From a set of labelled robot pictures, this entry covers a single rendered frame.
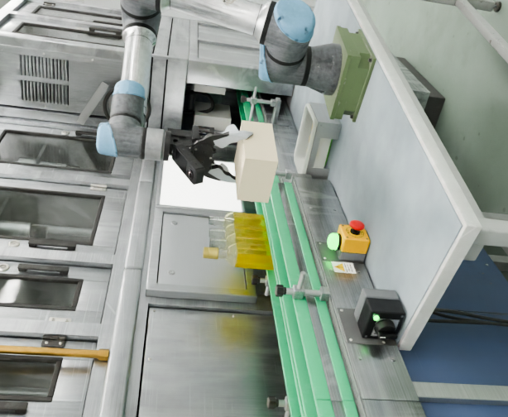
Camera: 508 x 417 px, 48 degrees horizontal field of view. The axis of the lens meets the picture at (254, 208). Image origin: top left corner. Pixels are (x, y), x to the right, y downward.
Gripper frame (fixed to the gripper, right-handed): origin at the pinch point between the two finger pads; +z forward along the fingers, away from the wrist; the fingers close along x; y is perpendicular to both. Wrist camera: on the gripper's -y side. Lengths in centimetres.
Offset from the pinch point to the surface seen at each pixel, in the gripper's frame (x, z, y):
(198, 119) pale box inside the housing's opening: 69, -6, 130
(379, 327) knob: 14.3, 29.2, -36.2
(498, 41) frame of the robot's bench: -12, 90, 72
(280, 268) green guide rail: 33.6, 14.9, -2.0
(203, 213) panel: 59, -4, 49
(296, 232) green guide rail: 27.7, 19.1, 7.2
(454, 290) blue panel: 25, 59, -14
